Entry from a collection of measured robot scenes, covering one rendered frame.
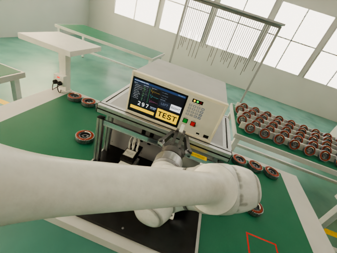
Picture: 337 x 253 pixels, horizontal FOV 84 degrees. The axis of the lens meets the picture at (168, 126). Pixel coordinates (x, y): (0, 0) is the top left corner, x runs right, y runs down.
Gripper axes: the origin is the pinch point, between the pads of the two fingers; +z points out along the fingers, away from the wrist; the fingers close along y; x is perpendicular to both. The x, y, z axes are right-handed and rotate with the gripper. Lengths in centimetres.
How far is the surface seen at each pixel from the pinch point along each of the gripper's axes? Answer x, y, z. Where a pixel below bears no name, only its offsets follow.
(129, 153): -26.0, -20.3, 4.1
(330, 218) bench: -64, 141, 64
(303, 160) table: -45, 123, 107
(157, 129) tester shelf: -7.8, -10.5, 6.9
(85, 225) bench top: -43, -23, -27
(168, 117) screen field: -1.4, -7.5, 9.7
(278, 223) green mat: -43, 71, 15
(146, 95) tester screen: 5.3, -20.4, 9.7
